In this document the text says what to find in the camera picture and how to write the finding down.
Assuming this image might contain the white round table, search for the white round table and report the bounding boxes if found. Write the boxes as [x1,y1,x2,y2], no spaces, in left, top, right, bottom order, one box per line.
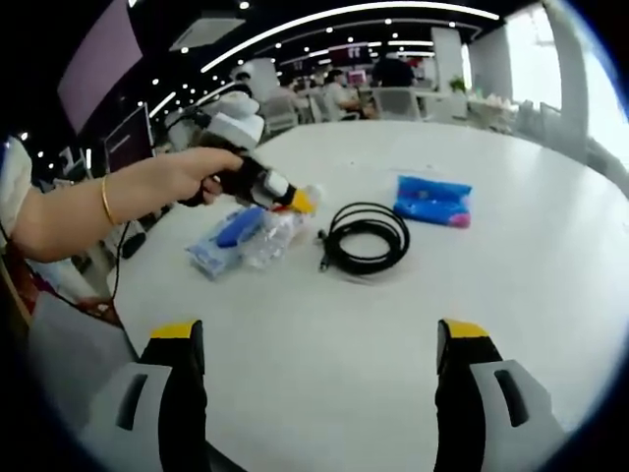
[104,119,629,472]

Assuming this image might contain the grey chair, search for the grey chair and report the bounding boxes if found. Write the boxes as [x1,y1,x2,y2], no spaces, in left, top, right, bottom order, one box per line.
[28,291,140,425]

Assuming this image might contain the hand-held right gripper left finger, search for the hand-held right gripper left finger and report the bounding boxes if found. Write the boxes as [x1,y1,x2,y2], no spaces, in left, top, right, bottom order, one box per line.
[81,318,210,472]

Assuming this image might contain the clear bottle with red label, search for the clear bottle with red label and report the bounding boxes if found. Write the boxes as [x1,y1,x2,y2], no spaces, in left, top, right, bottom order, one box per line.
[242,183,326,272]

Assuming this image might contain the curved ceiling light strip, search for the curved ceiling light strip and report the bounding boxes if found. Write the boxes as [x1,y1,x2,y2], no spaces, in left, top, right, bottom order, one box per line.
[200,1,502,75]

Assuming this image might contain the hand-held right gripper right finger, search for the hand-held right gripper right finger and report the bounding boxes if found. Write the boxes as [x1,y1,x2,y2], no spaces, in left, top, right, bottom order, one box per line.
[433,318,571,472]

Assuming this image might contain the clear packet with blue disc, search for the clear packet with blue disc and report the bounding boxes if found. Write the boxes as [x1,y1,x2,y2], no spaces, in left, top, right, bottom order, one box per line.
[185,206,267,282]

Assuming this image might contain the gold bracelet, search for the gold bracelet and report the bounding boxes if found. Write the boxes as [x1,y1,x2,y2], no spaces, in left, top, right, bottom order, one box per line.
[99,175,120,228]

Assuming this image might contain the red cloth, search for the red cloth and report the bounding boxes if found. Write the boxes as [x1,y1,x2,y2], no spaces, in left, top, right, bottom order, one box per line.
[6,245,41,317]

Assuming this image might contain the person's white shirt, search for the person's white shirt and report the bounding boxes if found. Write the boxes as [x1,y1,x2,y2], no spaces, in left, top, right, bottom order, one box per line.
[0,137,33,233]

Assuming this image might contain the person's left hand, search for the person's left hand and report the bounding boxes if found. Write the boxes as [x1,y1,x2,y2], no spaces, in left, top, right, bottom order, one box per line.
[163,147,246,204]

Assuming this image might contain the ceiling air conditioner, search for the ceiling air conditioner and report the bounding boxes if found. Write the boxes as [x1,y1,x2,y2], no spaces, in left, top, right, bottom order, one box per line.
[168,16,248,53]

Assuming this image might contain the computer monitor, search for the computer monitor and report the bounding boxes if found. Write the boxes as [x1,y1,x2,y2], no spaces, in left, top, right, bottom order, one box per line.
[102,102,154,174]

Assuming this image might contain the black rounded object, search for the black rounded object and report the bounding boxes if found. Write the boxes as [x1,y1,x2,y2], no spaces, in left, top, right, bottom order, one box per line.
[119,232,146,260]

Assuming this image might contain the large hanging screen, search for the large hanging screen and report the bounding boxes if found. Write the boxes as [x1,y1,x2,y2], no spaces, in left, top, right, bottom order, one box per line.
[55,0,145,135]

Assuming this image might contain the blue tissue pack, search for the blue tissue pack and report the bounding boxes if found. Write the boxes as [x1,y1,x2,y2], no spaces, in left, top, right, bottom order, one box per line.
[392,173,475,230]

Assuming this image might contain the white office chair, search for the white office chair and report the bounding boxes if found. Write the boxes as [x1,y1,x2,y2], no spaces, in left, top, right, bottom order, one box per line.
[264,94,300,135]
[372,87,423,123]

